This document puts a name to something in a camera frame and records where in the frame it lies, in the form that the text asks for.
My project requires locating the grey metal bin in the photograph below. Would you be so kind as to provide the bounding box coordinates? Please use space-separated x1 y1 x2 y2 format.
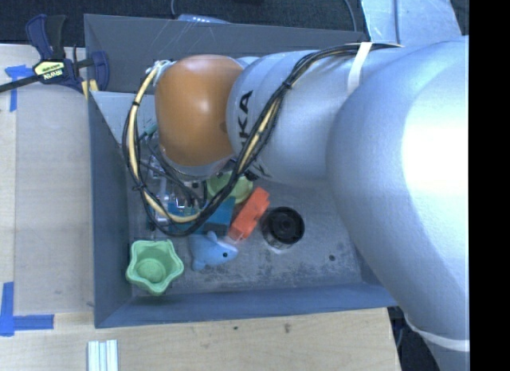
82 13 400 330

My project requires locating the blue box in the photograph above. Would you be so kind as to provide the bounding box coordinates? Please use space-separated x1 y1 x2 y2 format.
167 196 237 237

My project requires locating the pale wood board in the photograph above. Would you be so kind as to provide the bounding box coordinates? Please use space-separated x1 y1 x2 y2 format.
14 82 96 317

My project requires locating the green star-shaped cup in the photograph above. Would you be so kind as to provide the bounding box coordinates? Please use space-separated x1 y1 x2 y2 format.
125 238 186 297

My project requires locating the orange block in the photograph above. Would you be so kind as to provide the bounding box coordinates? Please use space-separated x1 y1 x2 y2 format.
227 186 272 242

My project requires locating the black round cap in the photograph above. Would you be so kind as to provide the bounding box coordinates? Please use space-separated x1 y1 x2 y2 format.
260 205 306 246

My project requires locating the light green round cup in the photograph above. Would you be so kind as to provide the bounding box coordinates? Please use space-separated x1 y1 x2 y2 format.
206 171 255 205

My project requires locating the blue toy dolphin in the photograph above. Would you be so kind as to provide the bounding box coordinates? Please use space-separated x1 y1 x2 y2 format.
187 230 240 272

